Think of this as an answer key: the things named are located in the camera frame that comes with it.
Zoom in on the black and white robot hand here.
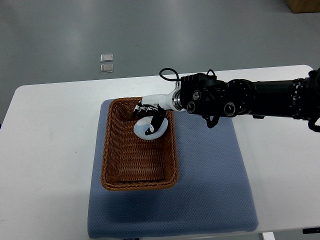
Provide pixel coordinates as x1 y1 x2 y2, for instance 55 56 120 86
132 89 184 135

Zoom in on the light blue oval toy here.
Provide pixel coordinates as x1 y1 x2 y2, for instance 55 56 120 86
133 116 169 141

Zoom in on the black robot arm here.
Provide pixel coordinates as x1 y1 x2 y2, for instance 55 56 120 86
173 69 320 133

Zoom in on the brown wicker basket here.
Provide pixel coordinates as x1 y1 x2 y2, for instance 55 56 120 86
100 97 179 191

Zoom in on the lower silver floor plate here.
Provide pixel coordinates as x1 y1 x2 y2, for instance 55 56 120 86
100 63 114 73

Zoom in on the silver floor plate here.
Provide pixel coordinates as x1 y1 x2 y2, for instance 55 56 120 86
100 53 114 63
100 63 114 73

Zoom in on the upper silver floor plate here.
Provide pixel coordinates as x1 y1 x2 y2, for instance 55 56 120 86
100 53 114 63

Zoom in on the blue fabric mat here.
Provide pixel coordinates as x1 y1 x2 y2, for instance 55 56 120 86
87 100 259 239

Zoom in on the white table leg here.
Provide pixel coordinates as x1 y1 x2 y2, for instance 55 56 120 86
261 232 276 240

